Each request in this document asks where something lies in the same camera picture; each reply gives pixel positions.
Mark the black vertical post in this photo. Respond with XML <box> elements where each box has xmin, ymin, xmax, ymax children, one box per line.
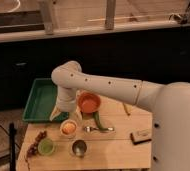
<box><xmin>9</xmin><ymin>123</ymin><xmax>16</xmax><ymax>171</ymax></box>

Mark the metal spoon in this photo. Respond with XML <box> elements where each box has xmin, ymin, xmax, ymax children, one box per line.
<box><xmin>83</xmin><ymin>126</ymin><xmax>115</xmax><ymax>132</ymax></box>

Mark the metal cup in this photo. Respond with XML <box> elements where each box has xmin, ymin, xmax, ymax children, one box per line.
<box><xmin>71</xmin><ymin>140</ymin><xmax>87</xmax><ymax>158</ymax></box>

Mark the brown rectangular block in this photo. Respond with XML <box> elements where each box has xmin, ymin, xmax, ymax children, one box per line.
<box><xmin>130</xmin><ymin>129</ymin><xmax>152</xmax><ymax>145</ymax></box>

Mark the green cup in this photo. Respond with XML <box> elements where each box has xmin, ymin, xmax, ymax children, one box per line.
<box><xmin>38</xmin><ymin>138</ymin><xmax>55</xmax><ymax>155</ymax></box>

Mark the red grape bunch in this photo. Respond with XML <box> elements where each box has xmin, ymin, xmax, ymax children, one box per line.
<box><xmin>25</xmin><ymin>131</ymin><xmax>47</xmax><ymax>161</ymax></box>

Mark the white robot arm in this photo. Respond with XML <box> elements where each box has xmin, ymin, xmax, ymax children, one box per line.
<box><xmin>51</xmin><ymin>61</ymin><xmax>190</xmax><ymax>171</ymax></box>

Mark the green plastic tray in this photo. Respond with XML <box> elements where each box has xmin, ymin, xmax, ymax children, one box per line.
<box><xmin>22</xmin><ymin>78</ymin><xmax>70</xmax><ymax>123</ymax></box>

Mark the orange bowl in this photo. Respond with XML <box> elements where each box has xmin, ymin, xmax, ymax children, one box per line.
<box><xmin>77</xmin><ymin>92</ymin><xmax>101</xmax><ymax>113</ymax></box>

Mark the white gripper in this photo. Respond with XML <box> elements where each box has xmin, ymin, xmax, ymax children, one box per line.
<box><xmin>49</xmin><ymin>87</ymin><xmax>83</xmax><ymax>121</ymax></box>

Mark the paper cup with orange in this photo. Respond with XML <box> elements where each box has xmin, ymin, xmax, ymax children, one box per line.
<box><xmin>60</xmin><ymin>120</ymin><xmax>77</xmax><ymax>138</ymax></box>

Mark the yellow banana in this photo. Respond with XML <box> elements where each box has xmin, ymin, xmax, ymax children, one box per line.
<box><xmin>123</xmin><ymin>103</ymin><xmax>131</xmax><ymax>116</ymax></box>

